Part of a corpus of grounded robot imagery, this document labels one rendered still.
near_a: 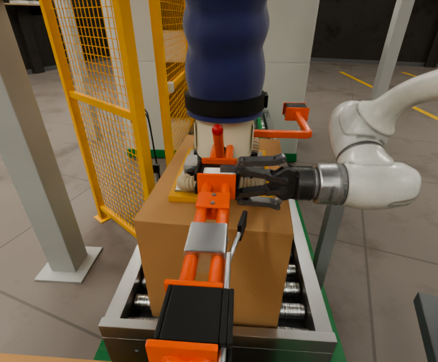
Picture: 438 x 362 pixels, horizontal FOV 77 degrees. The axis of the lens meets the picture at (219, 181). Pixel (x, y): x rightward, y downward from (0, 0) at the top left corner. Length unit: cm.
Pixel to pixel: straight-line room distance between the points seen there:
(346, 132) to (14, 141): 142
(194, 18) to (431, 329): 93
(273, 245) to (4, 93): 128
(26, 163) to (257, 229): 126
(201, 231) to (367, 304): 155
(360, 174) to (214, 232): 32
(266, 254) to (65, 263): 151
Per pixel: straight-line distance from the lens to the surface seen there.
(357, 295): 193
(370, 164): 64
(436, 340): 91
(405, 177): 65
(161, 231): 73
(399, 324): 191
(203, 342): 33
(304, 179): 59
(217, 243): 43
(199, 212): 50
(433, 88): 65
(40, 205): 178
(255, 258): 74
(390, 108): 70
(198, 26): 72
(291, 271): 118
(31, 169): 166
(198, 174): 58
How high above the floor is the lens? 140
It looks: 31 degrees down
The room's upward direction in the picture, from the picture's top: straight up
